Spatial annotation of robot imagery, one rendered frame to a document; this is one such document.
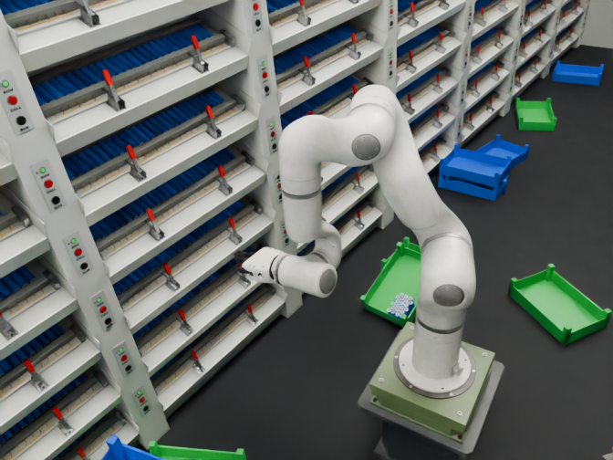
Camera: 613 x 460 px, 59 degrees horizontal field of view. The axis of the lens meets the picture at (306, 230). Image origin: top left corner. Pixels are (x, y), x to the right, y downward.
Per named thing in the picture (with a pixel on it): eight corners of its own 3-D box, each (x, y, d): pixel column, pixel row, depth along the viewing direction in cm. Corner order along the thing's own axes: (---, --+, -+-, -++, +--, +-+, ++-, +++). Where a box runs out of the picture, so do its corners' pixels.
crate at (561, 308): (607, 326, 198) (612, 310, 193) (563, 345, 193) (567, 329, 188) (547, 277, 221) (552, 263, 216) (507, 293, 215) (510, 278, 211)
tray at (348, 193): (379, 183, 242) (390, 162, 232) (294, 256, 206) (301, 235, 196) (345, 158, 248) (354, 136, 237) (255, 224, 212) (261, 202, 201)
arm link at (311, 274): (297, 246, 140) (274, 266, 135) (337, 256, 132) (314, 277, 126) (305, 274, 144) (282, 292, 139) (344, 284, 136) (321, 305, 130)
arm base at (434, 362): (483, 360, 146) (493, 311, 135) (447, 406, 135) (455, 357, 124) (422, 328, 157) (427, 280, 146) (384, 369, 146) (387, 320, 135)
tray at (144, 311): (271, 228, 189) (276, 211, 182) (129, 336, 153) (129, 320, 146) (231, 194, 195) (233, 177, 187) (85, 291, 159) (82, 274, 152)
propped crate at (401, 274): (408, 329, 205) (404, 319, 199) (363, 308, 216) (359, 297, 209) (444, 269, 216) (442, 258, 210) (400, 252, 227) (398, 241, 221)
